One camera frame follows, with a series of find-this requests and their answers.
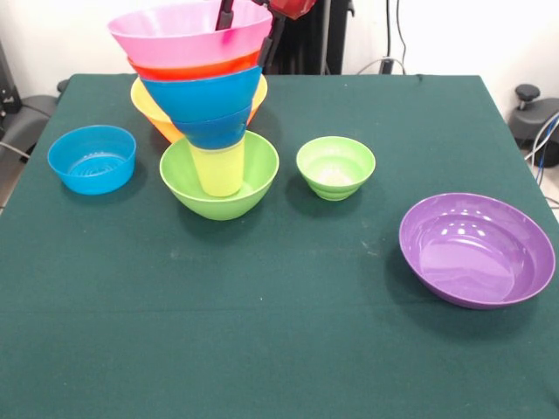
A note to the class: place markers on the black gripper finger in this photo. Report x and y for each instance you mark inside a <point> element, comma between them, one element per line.
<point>268,48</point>
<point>225,17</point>

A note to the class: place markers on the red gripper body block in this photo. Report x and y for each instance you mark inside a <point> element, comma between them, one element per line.
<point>292,8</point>

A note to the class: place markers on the pink bowl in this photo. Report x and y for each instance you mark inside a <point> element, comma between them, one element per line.
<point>174,43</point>

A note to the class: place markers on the red bowl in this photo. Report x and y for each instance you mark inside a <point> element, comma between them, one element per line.
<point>188,72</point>

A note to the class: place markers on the large light blue bowl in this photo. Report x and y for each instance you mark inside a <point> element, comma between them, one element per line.
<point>201,96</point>

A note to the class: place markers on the small dark blue bowl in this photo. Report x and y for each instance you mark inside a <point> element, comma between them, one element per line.
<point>214,133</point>

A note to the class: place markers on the yellow cup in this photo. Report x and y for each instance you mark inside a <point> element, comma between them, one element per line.
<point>218,174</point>

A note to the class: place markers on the small green bowl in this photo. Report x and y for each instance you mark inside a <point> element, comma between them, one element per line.
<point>336,170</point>

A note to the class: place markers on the purple bowl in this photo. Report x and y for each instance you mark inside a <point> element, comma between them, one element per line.
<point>476,262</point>

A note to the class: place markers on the orange bowl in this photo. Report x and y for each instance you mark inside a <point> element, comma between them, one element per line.
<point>150,109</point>

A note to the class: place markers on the large green bowl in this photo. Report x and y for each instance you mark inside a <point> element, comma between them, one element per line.
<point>260,174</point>

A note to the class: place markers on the low ribbed blue bowl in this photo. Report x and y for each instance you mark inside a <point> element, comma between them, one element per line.
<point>91,166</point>

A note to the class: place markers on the black equipment rack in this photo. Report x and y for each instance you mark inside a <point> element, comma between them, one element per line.
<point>6,87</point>

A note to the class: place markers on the dark green tablecloth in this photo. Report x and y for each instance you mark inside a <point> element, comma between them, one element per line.
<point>279,349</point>

